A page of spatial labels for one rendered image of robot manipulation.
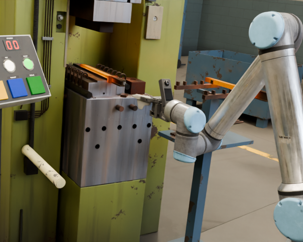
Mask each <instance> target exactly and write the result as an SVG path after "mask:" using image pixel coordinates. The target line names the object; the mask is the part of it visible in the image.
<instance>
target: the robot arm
mask: <svg viewBox="0 0 303 242"><path fill-rule="evenodd" d="M249 38H250V41H251V43H252V44H253V45H254V46H255V47H257V48H258V53H259V55H258V56H257V57H256V59H255V60H254V61H253V63H252V64H251V65H250V67H249V68H248V70H247V71H246V72H245V73H244V75H243V76H242V77H241V78H240V80H239V81H238V82H237V84H236V85H235V86H234V88H233V89H232V90H231V92H230V93H229V95H228V96H227V97H226V99H225V100H224V101H223V103H222V104H221V105H220V107H219V108H218V109H217V111H216V112H215V113H214V115H213V116H212V117H211V119H210V120H209V121H208V122H207V123H206V117H205V114H204V113H203V112H202V111H201V110H199V109H198V108H196V107H193V106H190V105H188V104H185V103H183V102H181V101H179V100H174V99H173V93H172V87H171V81H170V79H160V80H159V87H160V93H161V97H153V98H151V97H149V96H143V95H138V94H135V95H133V96H132V97H133V98H136V99H137V102H138V108H139V109H143V108H144V106H149V105H150V104H151V103H152V108H151V110H150V116H152V115H153V116H152V117H154V118H156V119H158V118H159V119H161V120H164V121H165V122H172V123H174V124H176V125H177V127H176V136H175V144H174V150H173V152H174V153H173V157H174V159H175V160H177V161H180V162H184V163H194V162H195V160H196V156H199V155H202V154H205V153H208V152H213V151H215V150H217V149H218V148H219V147H220V146H221V144H222V139H223V138H224V135H225V134H226V133H227V132H228V130H229V129H230V128H231V127H232V125H233V124H234V123H235V121H236V120H237V119H238V118H239V116H240V115H241V114H242V113H243V112H244V111H245V109H246V108H247V107H248V105H249V104H250V103H251V102H252V100H253V99H254V98H255V97H256V95H257V94H258V93H259V92H260V90H261V89H262V88H263V87H264V85H265V88H266V94H267V100H268V105H269V110H270V116H271V121H272V127H273V132H274V138H275V143H276V149H277V154H278V161H279V167H280V172H281V177H282V183H281V184H280V186H279V187H278V196H279V202H278V203H277V205H276V207H275V209H274V215H273V216H274V220H275V225H276V227H277V229H278V230H279V231H280V232H281V233H282V234H283V235H284V236H285V237H286V238H288V239H290V240H291V242H303V95H302V89H301V83H300V78H299V73H298V67H297V61H296V56H295V53H296V52H297V50H298V49H299V47H300V45H301V43H302V40H303V24H302V22H301V20H300V19H299V18H298V17H297V16H296V15H294V14H292V13H288V12H274V11H270V12H264V13H261V14H259V15H258V16H256V17H255V18H254V20H253V21H252V23H251V25H250V28H249Z"/></svg>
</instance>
